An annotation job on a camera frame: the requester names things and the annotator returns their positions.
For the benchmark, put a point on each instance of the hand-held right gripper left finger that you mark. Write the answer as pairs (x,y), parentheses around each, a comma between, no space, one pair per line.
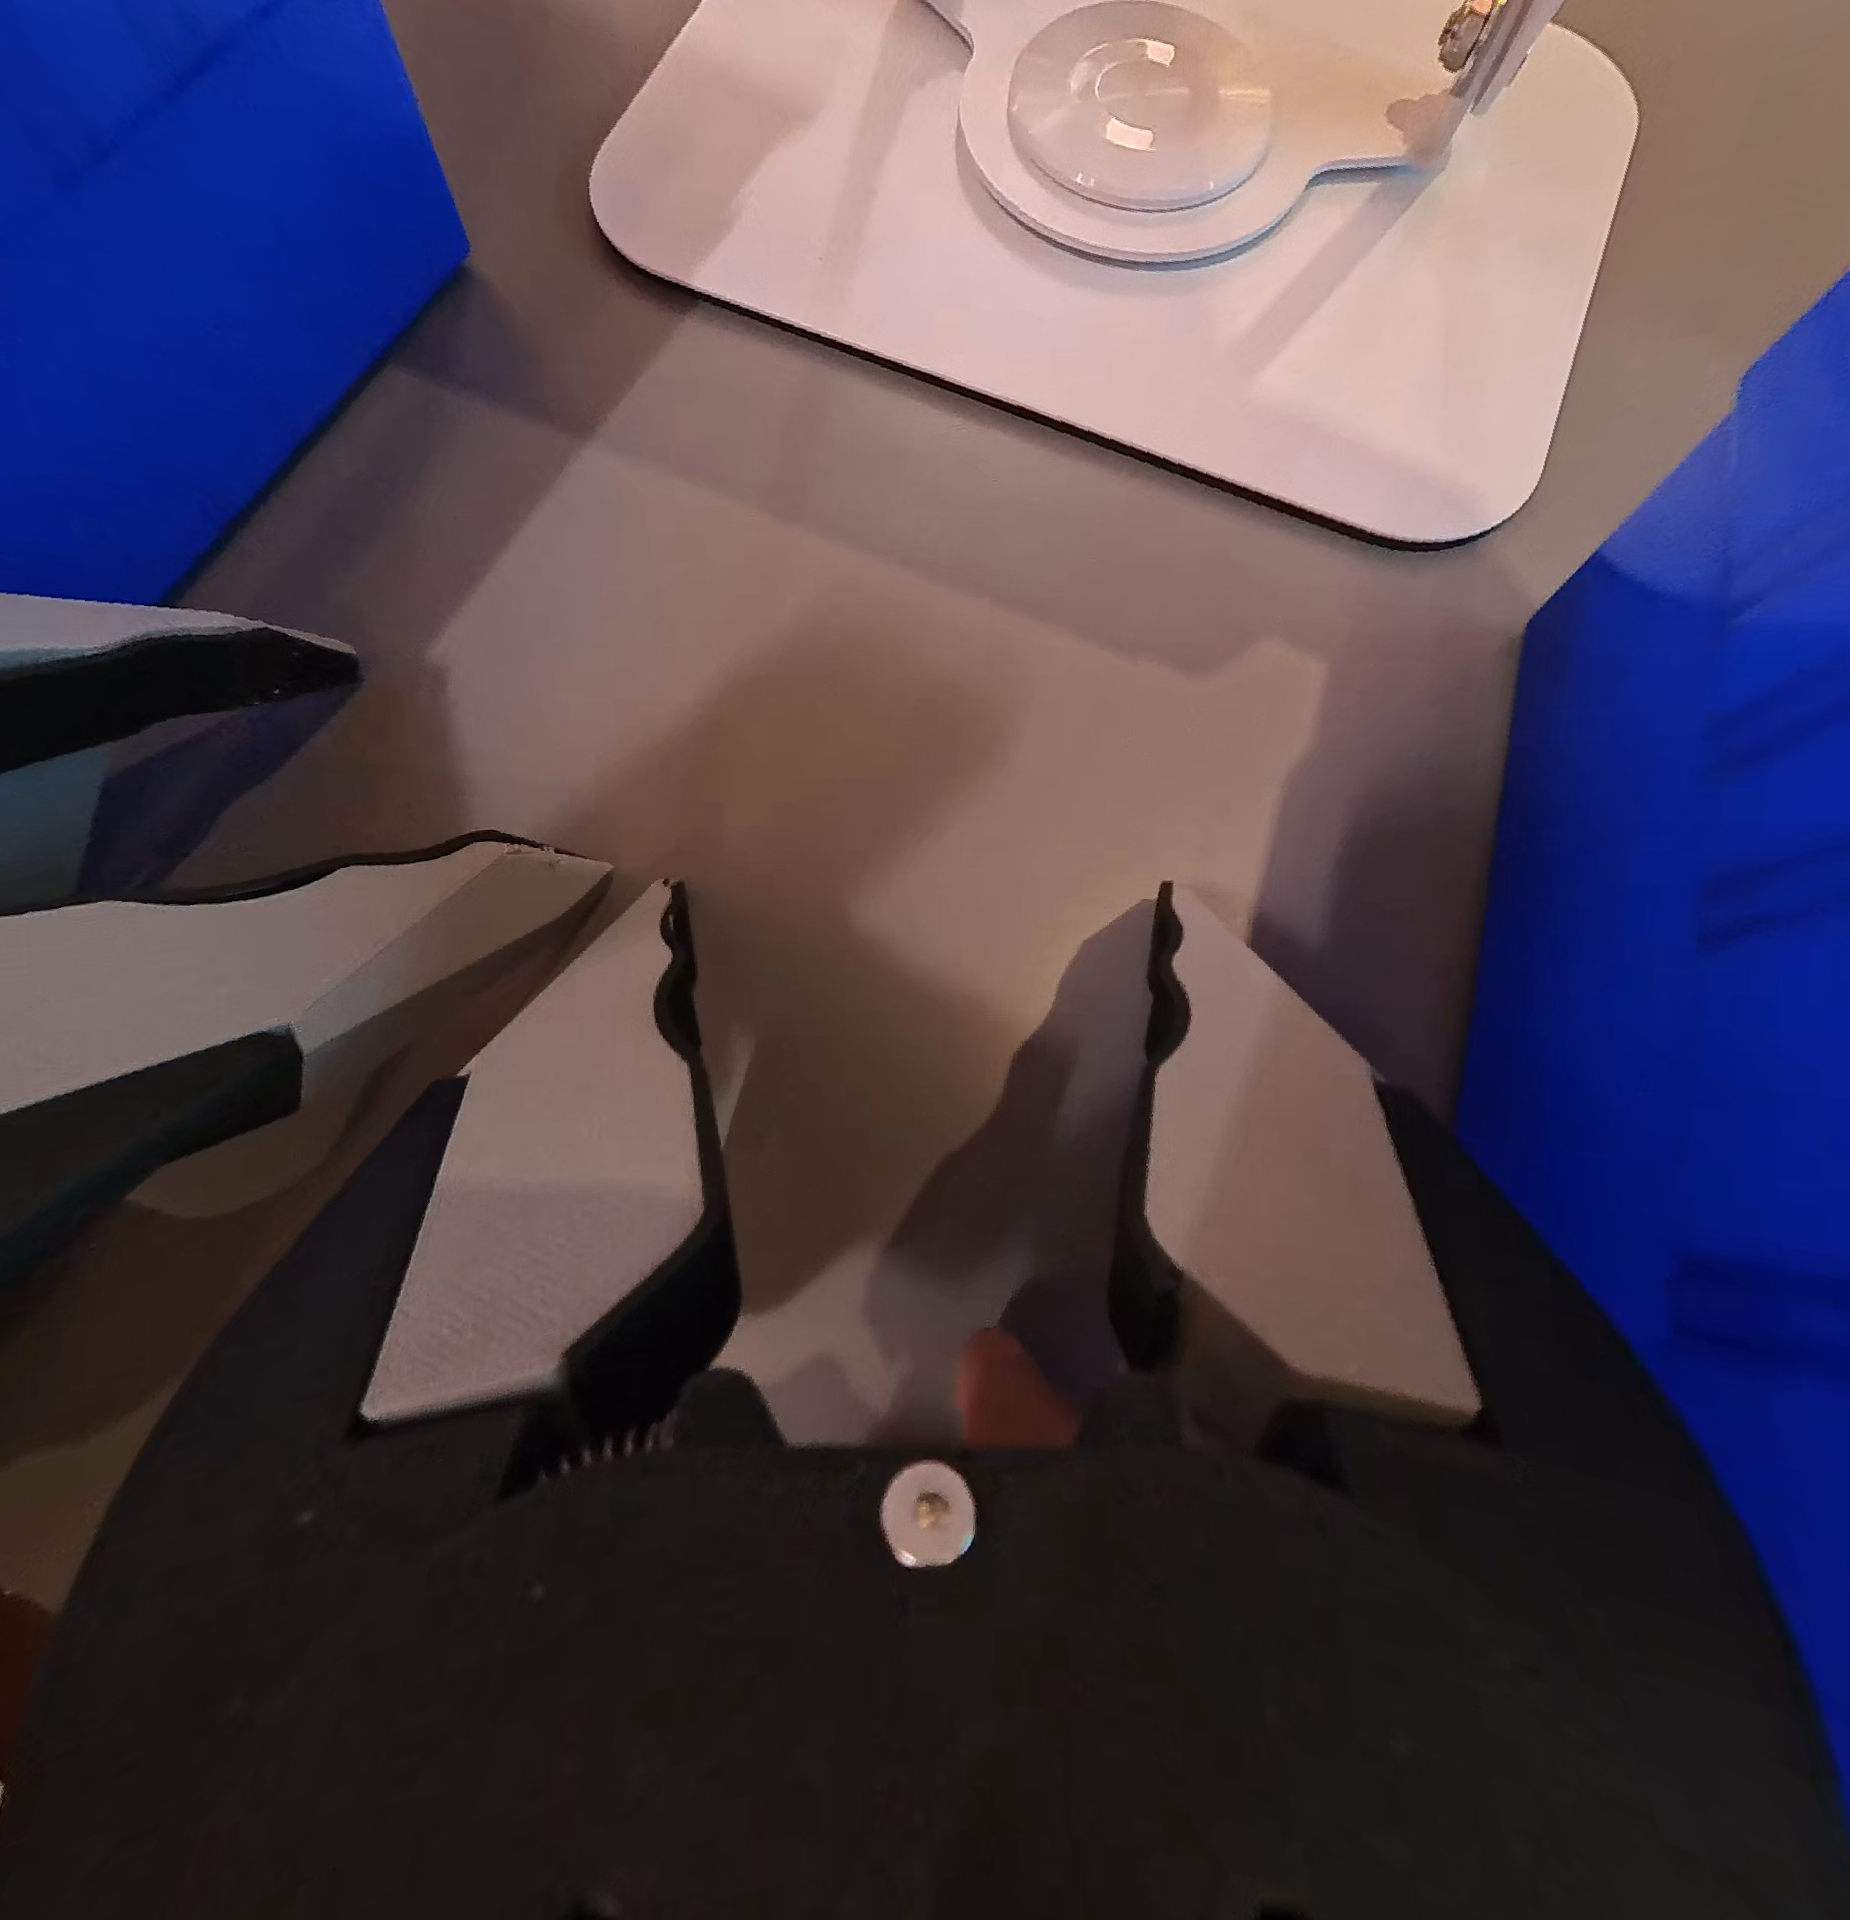
(550,1201)

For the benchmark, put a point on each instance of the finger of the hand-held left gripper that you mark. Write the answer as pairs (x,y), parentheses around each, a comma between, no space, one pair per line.
(83,617)
(188,975)

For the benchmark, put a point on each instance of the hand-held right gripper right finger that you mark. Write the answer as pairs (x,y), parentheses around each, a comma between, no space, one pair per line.
(1298,1201)

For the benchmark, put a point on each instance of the blue plastic bin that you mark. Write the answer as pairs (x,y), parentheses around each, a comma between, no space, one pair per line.
(1689,899)
(188,299)

